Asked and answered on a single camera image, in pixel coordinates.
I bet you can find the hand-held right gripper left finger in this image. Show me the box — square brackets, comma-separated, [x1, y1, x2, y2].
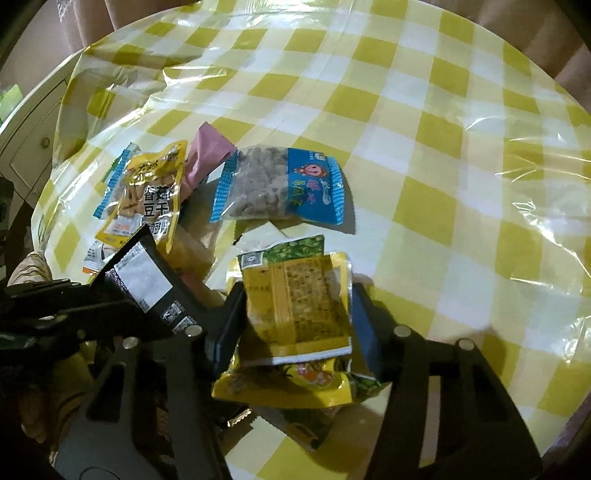
[55, 281, 247, 480]

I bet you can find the pink snack packet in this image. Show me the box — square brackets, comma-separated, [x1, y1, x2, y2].
[178, 124, 237, 204]

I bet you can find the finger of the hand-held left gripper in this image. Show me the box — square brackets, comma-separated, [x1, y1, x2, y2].
[4, 278, 100, 303]
[0, 295, 204, 342]

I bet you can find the green snack packet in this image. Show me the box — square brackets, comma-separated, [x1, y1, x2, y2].
[238, 234, 326, 268]
[339, 369, 393, 409]

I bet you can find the white cabinet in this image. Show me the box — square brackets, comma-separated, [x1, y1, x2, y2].
[0, 69, 70, 213]

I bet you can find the yellow tofu snack packet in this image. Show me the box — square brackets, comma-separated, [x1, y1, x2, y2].
[95, 140, 190, 254]

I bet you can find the white orange snack packet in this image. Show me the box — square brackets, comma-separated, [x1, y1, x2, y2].
[82, 240, 118, 274]

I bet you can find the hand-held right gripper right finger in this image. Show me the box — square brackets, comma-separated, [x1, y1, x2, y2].
[351, 282, 543, 480]

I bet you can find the blue seed packet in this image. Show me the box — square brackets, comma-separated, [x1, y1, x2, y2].
[210, 145, 347, 225]

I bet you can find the yellow checked tablecloth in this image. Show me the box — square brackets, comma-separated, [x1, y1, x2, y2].
[39, 0, 591, 457]

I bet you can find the black snack packet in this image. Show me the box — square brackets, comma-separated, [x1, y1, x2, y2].
[90, 224, 206, 337]

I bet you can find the light green object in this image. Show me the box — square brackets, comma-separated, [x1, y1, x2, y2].
[0, 85, 24, 121]

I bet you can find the blue round nut packet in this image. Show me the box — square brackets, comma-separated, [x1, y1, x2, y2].
[93, 142, 139, 220]

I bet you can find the yellow cartoon snack packet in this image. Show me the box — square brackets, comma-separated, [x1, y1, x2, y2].
[211, 355, 358, 411]

